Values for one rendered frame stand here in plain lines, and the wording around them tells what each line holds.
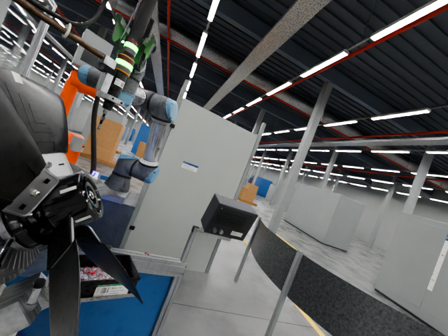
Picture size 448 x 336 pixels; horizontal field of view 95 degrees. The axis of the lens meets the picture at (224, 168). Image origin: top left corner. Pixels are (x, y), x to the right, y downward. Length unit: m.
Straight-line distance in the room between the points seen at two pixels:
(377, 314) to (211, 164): 2.00
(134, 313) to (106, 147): 7.72
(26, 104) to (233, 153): 2.29
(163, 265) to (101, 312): 0.34
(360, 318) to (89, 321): 1.69
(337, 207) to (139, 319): 9.34
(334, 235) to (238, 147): 8.22
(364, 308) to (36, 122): 2.04
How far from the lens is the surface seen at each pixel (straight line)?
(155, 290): 1.28
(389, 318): 2.01
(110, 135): 8.70
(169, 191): 2.55
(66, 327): 0.47
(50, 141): 0.65
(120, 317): 1.35
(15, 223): 0.56
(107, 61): 0.64
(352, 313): 2.03
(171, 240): 2.78
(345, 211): 10.46
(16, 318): 0.68
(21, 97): 0.70
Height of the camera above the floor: 1.39
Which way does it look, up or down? 1 degrees up
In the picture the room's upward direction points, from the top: 21 degrees clockwise
